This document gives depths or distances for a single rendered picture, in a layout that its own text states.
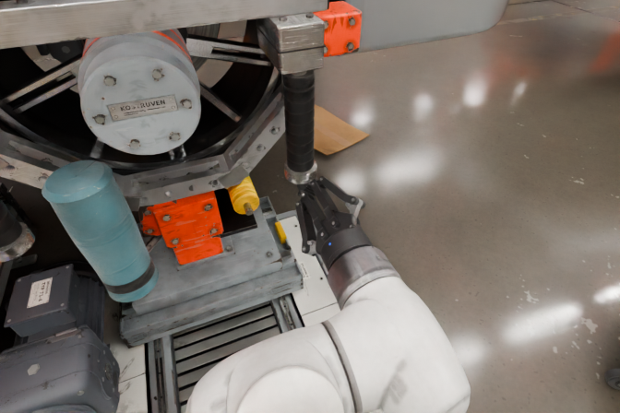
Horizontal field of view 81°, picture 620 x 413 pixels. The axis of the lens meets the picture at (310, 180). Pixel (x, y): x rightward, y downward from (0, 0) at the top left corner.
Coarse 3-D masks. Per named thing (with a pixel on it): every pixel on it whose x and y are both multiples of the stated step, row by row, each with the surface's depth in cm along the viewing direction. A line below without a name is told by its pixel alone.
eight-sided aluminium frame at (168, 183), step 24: (264, 120) 71; (0, 144) 54; (24, 144) 57; (240, 144) 72; (264, 144) 69; (0, 168) 54; (24, 168) 55; (48, 168) 57; (168, 168) 71; (192, 168) 71; (216, 168) 71; (240, 168) 70; (144, 192) 66; (168, 192) 69; (192, 192) 70
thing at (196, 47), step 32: (256, 32) 78; (0, 64) 62; (32, 64) 73; (64, 64) 58; (256, 64) 70; (0, 96) 58; (32, 96) 60; (64, 96) 76; (224, 96) 85; (256, 96) 74; (32, 128) 61; (64, 128) 68; (224, 128) 77; (96, 160) 68; (128, 160) 71; (160, 160) 73; (192, 160) 75
